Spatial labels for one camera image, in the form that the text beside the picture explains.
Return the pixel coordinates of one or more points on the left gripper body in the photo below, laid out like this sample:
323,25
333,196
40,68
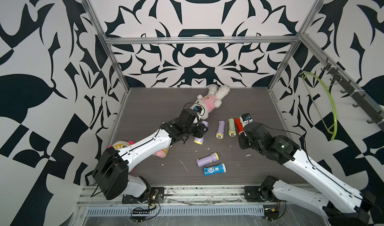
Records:
197,131

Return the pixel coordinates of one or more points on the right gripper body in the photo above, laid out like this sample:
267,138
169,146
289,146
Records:
244,141

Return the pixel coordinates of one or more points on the purple flashlight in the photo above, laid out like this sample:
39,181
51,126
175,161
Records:
221,128
200,141

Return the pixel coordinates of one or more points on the green flashlight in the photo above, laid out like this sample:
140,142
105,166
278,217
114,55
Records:
232,128

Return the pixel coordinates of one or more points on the purple flashlight sideways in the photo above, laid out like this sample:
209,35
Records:
213,157

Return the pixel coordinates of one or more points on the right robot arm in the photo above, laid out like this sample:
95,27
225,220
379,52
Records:
337,202

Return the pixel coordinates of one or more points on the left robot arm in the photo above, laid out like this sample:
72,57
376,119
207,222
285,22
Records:
112,173

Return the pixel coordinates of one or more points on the blue flashlight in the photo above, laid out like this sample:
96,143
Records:
218,169

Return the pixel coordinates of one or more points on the white teddy bear pink shirt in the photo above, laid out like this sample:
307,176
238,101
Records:
212,100

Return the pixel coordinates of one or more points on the pink striped plush pig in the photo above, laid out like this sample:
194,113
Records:
162,153

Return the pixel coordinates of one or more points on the panda plush pink striped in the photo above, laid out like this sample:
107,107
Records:
122,144

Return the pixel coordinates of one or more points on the black hook rack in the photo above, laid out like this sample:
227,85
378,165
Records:
351,88

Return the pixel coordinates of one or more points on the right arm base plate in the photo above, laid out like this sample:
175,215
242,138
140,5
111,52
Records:
260,194

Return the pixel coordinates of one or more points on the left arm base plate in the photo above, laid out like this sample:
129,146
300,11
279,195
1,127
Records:
154,194

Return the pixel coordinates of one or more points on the green hoop on wall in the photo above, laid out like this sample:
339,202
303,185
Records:
332,130

